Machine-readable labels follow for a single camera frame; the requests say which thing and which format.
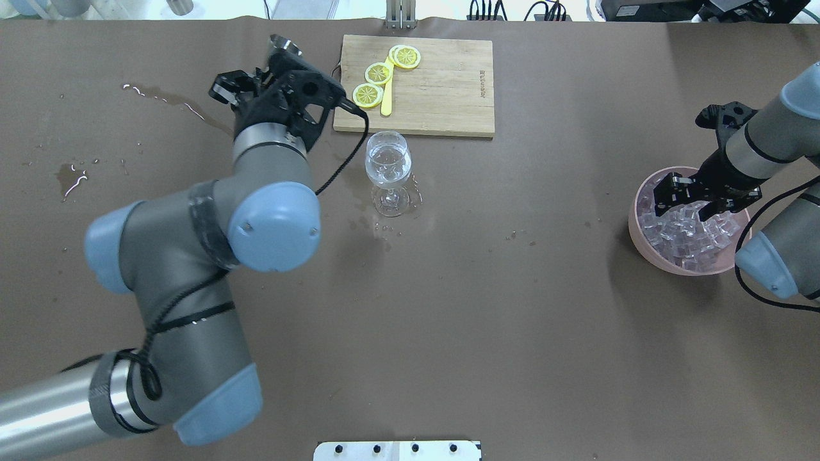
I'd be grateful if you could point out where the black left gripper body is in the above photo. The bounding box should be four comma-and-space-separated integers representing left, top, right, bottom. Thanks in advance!
231, 53, 354, 150

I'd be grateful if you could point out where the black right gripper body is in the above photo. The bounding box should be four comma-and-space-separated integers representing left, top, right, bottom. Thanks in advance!
666, 102, 762, 213

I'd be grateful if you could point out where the steel double jigger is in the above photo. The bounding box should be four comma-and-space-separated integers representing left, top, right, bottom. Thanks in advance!
267, 34, 302, 58

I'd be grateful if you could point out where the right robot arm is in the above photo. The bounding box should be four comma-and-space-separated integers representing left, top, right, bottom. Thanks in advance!
653, 62, 819, 313

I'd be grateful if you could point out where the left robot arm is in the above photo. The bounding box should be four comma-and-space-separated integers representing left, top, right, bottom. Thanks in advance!
2, 35, 359, 460

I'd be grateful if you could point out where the pile of clear ice cubes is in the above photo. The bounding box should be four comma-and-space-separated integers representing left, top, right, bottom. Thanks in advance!
637, 177, 744, 268

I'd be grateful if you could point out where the clear wine glass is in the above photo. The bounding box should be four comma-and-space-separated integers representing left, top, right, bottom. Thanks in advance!
365, 131, 412, 218

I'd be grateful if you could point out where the pink bowl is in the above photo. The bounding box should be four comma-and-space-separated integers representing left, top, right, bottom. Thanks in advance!
628, 166, 753, 276

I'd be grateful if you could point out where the lemon slice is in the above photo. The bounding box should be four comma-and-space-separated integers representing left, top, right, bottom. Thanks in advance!
389, 45, 422, 69
352, 83, 384, 109
364, 61, 393, 86

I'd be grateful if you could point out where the steel cup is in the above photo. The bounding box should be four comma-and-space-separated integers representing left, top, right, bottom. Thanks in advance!
166, 0, 194, 17

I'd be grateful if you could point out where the yellow plastic knife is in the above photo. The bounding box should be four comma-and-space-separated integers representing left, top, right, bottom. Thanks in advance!
380, 58, 395, 117

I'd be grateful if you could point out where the bamboo cutting board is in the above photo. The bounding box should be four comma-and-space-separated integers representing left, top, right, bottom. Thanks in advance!
340, 35, 496, 139

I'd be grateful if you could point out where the grey cup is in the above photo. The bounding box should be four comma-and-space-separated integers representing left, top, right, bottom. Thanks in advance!
51, 0, 91, 18

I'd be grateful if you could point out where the white mounting plate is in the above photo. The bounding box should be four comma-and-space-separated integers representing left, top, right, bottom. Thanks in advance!
313, 440, 484, 460

